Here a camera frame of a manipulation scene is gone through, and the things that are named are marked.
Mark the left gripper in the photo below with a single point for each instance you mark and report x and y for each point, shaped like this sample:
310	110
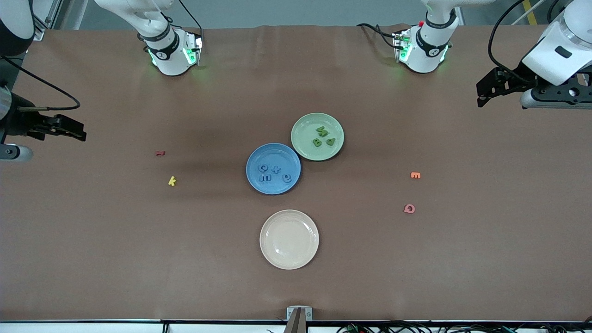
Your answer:
524	75

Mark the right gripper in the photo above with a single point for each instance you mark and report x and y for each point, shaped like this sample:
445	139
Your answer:
17	122

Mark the green letter P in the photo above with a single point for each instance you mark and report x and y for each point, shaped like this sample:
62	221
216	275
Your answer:
331	141

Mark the green letter V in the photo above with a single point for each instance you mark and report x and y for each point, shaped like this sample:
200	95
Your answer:
319	129

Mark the green letter B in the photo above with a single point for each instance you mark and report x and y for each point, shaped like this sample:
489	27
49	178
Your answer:
317	143

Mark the blue letter e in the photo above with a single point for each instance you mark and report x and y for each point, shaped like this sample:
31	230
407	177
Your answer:
261	168

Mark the blue letter a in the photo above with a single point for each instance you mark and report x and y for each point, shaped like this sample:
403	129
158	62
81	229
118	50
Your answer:
287	178

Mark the blue letter x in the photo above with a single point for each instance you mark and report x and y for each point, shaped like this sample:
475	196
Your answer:
276	169

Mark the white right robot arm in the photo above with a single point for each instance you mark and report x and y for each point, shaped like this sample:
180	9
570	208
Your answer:
169	55

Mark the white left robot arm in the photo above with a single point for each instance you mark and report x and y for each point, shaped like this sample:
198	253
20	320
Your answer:
430	51

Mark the yellow letter k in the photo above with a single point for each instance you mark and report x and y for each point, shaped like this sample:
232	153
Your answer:
171	181

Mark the brown table cover sheet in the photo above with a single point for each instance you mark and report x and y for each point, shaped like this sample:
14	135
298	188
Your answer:
92	259

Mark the pink letter Q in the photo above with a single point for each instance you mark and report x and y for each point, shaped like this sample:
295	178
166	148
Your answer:
405	208

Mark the green plate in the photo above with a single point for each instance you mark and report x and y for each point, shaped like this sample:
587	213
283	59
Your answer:
305	125

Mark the blue plate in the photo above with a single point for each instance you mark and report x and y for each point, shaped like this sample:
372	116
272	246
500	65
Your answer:
273	152

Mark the cream plate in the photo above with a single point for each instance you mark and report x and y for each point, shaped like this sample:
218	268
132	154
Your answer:
289	240

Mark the aluminium frame profile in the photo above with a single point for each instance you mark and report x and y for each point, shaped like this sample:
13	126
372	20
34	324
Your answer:
39	33

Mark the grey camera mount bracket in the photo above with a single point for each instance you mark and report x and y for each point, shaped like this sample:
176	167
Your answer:
291	313

